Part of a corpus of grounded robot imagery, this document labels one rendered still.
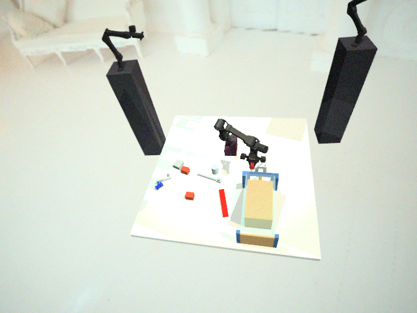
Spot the orange block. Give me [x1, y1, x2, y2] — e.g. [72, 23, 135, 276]
[185, 192, 195, 200]
[181, 166, 190, 175]

